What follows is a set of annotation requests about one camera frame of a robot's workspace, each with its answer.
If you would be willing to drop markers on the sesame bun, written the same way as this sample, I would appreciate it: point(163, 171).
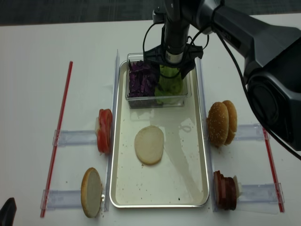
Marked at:
point(218, 124)
point(233, 121)

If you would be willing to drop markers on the clear pusher track patty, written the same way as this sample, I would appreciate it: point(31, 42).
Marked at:
point(266, 193)

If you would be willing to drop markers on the red rail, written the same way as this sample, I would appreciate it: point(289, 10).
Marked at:
point(272, 169)
point(52, 161)

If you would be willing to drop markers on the red rail right side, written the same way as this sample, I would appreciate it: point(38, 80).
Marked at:
point(272, 169)

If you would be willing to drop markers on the meat patty stack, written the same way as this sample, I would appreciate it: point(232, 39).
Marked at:
point(225, 191)

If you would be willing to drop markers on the sesame top bun inner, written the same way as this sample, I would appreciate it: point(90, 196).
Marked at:
point(233, 121)

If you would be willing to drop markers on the clear pusher track left bun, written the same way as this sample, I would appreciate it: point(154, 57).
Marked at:
point(59, 199)

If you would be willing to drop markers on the green lettuce pile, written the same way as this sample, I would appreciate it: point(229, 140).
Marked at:
point(170, 82)

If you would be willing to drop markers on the tomato slice stack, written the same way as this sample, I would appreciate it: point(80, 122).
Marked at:
point(104, 130)

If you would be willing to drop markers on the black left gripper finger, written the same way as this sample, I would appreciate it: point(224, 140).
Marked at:
point(8, 212)

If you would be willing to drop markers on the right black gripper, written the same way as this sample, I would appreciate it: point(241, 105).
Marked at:
point(184, 62)

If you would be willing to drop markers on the purple cabbage shreds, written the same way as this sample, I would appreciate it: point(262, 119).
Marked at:
point(143, 79)

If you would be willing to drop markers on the red rail left side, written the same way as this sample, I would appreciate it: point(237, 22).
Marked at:
point(52, 161)

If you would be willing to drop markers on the clear pusher track bun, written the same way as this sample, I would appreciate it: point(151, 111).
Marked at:
point(59, 199)
point(249, 132)

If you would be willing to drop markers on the bottom bun on tray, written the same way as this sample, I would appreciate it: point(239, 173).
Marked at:
point(149, 145)

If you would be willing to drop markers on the clear pusher track tomato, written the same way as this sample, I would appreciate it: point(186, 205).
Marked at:
point(72, 138)

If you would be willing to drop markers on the metal serving tray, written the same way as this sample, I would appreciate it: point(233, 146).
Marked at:
point(180, 178)

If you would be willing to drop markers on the clear plastic salad container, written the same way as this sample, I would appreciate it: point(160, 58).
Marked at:
point(161, 101)

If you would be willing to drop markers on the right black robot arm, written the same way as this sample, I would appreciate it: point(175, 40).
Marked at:
point(271, 77)

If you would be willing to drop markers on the white pusher block tomato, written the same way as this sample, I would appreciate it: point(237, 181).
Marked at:
point(97, 126)

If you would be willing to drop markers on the bottom bun standing left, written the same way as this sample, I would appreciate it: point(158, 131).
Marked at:
point(91, 193)

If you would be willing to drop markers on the white pusher block patty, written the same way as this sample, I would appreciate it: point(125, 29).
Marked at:
point(237, 186)

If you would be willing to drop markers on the sesame top bun outer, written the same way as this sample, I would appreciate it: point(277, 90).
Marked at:
point(218, 124)

